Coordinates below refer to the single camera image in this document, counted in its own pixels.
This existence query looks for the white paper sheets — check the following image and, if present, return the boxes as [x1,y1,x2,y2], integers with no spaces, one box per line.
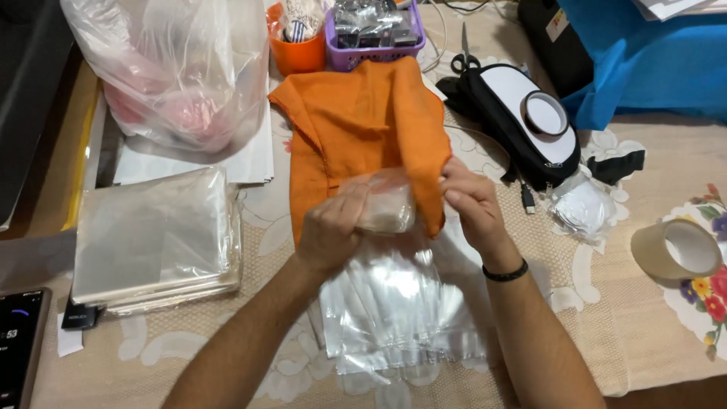
[112,74,276,186]

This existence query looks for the smartphone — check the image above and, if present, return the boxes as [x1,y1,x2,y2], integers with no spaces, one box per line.
[0,287,53,409]

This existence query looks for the purple plastic basket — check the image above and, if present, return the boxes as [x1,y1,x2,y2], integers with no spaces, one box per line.
[324,0,427,73]

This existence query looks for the white paper label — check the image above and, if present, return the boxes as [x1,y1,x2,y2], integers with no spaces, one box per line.
[56,328,85,359]

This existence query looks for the orange cloth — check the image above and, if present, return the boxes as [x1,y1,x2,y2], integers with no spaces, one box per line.
[267,56,453,246]

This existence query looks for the black usb cable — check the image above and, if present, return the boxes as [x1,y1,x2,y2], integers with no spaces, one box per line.
[443,122,537,215]

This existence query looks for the dark grey flat case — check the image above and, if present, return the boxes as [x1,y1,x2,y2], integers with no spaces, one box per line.
[0,0,77,228]

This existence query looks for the black and white pouch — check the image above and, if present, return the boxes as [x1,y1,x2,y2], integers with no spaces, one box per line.
[435,62,582,192]

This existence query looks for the beige floral lace tablecloth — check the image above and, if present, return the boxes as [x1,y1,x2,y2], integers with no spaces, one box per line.
[31,0,727,409]

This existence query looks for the orange plastic cup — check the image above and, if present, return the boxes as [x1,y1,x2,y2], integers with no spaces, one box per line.
[266,2,327,77]

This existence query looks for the black bag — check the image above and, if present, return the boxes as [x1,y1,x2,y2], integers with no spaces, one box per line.
[517,0,595,100]

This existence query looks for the clear plastic bag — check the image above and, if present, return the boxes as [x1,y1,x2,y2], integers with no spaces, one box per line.
[346,167,418,236]

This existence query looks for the person's left hand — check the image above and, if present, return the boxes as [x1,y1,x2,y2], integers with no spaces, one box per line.
[294,182,374,272]

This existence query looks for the black beaded bracelet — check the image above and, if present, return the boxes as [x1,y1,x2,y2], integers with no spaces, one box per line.
[482,258,529,283]

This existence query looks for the small bag of white items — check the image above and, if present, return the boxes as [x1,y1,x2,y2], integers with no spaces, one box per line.
[546,167,619,246]

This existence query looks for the small black box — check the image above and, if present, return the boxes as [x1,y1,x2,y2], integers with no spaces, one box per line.
[61,295,106,331]

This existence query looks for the yellow envelope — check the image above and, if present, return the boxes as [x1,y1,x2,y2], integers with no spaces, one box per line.
[61,76,104,232]

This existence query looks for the brown packing tape roll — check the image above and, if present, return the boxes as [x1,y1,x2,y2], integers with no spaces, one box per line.
[630,218,724,281]

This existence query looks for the black handled scissors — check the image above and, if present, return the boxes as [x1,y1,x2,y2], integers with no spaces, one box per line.
[450,22,482,76]

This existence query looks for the person's right hand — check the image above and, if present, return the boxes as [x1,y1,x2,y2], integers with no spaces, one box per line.
[439,157,521,269]

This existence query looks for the pile of clear plastic sleeves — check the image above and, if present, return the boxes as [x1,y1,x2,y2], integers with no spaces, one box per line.
[309,219,492,393]

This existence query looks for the dark thin tape roll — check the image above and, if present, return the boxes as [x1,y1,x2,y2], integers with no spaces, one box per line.
[521,90,570,137]

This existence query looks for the large translucent bag pink contents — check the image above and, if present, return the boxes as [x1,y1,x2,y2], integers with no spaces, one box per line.
[59,0,271,154]

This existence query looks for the black cloth piece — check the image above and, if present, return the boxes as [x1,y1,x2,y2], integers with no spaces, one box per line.
[586,149,646,186]

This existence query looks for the stack of clear flat bags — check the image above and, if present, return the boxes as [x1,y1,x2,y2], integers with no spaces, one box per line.
[71,166,245,315]

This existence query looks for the blue fabric bag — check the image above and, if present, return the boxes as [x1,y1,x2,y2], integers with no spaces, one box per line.
[555,0,727,132]

